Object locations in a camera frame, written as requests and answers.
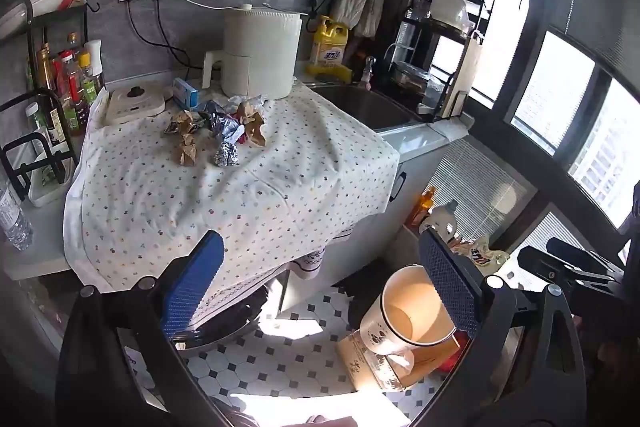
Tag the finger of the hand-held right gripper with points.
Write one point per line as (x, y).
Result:
(550, 269)
(575, 249)

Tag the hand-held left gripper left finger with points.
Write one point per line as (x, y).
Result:
(195, 282)

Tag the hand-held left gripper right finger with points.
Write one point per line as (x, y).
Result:
(450, 277)

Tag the white paper bucket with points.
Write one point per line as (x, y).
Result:
(395, 307)

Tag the brown paper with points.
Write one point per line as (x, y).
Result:
(180, 122)
(252, 122)
(187, 152)

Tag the silver foil ball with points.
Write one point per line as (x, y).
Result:
(227, 154)

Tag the silver foil packet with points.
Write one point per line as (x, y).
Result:
(222, 122)

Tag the laundry detergent bag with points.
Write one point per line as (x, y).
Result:
(482, 254)

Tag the white detergent jug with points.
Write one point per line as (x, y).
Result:
(440, 222)

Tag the orange bottle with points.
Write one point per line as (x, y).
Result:
(424, 207)

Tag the floral white tablecloth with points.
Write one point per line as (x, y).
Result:
(200, 207)

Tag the white louvered panel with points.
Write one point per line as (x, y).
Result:
(475, 187)

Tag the cardboard box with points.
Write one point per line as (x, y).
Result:
(390, 369)

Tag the white tray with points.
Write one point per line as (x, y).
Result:
(47, 192)

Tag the cream appliance with black knob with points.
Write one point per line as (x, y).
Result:
(132, 104)

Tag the blue and white carton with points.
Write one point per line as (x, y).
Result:
(185, 93)

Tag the steel sink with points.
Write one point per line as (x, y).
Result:
(365, 107)

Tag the clear water bottle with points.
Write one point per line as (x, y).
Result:
(14, 222)

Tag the steel pot with lid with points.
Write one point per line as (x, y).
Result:
(410, 77)

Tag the wooden cutting board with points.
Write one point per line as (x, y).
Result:
(467, 67)

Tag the small pink bottle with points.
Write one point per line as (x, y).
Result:
(369, 72)

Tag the row of condiment bottles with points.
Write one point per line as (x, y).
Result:
(75, 87)

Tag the yellow dish cloth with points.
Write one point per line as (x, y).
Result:
(330, 71)

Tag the white air fryer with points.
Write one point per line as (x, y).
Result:
(260, 52)

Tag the black dish rack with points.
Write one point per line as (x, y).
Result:
(450, 32)

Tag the yellow detergent bottle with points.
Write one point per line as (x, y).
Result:
(327, 49)

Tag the white bowl on dish rack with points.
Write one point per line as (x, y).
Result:
(449, 9)

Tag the hanging plastic bags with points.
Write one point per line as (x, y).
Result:
(357, 2)

